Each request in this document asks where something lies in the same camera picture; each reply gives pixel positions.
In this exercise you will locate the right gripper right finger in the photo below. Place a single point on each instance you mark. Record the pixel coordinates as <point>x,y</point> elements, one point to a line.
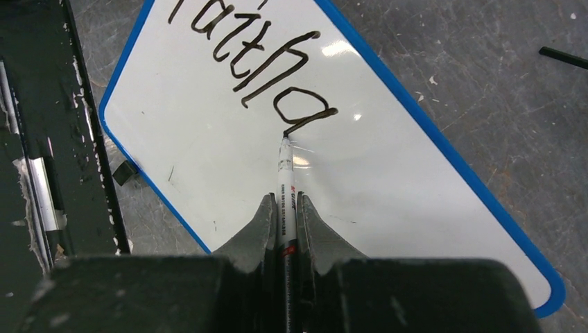
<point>320,243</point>

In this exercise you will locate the blue-framed whiteboard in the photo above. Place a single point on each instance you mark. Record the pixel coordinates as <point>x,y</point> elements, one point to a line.
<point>203,91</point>

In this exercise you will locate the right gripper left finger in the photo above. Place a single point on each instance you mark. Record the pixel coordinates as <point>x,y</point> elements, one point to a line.
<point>247,249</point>

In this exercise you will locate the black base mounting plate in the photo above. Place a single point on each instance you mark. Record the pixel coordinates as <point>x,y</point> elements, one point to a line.
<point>58,197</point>

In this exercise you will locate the black whiteboard marker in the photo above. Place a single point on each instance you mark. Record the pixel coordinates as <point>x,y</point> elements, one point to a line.
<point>287,235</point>

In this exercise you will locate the silver microphone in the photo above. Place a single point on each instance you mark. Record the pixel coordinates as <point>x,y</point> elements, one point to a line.
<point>564,57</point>

